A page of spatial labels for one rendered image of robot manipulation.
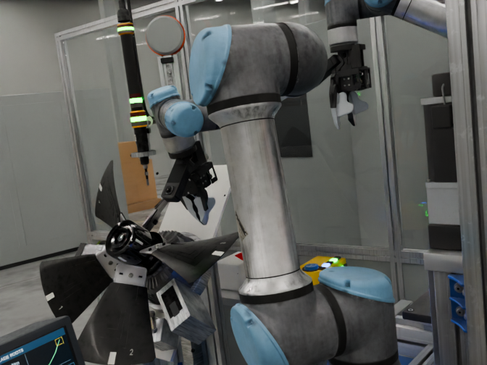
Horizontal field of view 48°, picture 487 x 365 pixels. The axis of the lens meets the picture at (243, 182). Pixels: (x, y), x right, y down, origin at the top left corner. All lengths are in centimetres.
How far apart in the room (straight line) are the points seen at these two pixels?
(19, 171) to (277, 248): 636
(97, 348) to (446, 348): 90
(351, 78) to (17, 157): 596
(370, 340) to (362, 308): 5
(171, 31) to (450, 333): 161
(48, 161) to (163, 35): 505
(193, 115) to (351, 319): 56
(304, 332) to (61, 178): 651
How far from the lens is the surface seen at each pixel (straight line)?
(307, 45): 86
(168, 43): 226
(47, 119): 719
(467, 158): 93
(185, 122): 117
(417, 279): 199
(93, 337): 157
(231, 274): 212
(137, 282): 163
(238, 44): 81
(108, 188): 185
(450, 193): 104
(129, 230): 163
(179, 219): 193
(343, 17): 143
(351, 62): 143
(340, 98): 142
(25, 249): 718
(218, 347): 203
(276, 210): 81
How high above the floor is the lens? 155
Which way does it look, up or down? 8 degrees down
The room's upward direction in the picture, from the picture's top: 7 degrees counter-clockwise
